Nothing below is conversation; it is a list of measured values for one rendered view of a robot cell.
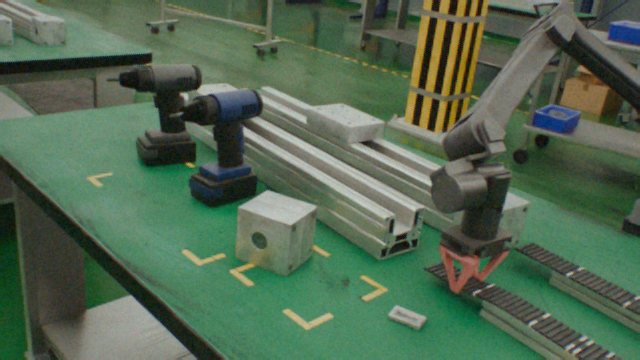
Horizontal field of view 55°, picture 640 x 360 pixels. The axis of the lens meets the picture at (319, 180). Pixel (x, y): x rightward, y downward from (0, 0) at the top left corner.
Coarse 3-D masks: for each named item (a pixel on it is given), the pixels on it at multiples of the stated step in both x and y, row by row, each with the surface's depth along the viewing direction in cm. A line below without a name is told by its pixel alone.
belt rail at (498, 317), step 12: (480, 312) 94; (492, 312) 93; (504, 312) 91; (504, 324) 91; (516, 324) 89; (516, 336) 90; (528, 336) 89; (540, 336) 86; (540, 348) 87; (552, 348) 85
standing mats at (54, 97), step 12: (12, 84) 444; (24, 84) 449; (36, 84) 453; (48, 84) 456; (60, 84) 459; (72, 84) 463; (84, 84) 466; (24, 96) 424; (36, 96) 426; (48, 96) 429; (60, 96) 432; (72, 96) 435; (84, 96) 438; (36, 108) 403; (48, 108) 404; (60, 108) 407; (72, 108) 410; (84, 108) 412
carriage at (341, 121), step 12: (312, 108) 147; (324, 108) 148; (336, 108) 149; (348, 108) 150; (312, 120) 146; (324, 120) 143; (336, 120) 140; (348, 120) 140; (360, 120) 141; (372, 120) 142; (336, 132) 140; (348, 132) 137; (360, 132) 139; (372, 132) 141
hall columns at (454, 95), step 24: (432, 0) 415; (456, 0) 402; (480, 0) 412; (432, 24) 419; (456, 24) 406; (480, 24) 422; (432, 48) 423; (456, 48) 412; (432, 72) 427; (456, 72) 422; (432, 96) 431; (456, 96) 432; (408, 120) 450; (432, 120) 435; (456, 120) 444
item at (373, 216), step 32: (192, 128) 157; (256, 128) 146; (256, 160) 134; (288, 160) 124; (320, 160) 128; (288, 192) 126; (320, 192) 117; (352, 192) 112; (384, 192) 114; (352, 224) 113; (384, 224) 105; (416, 224) 110; (384, 256) 108
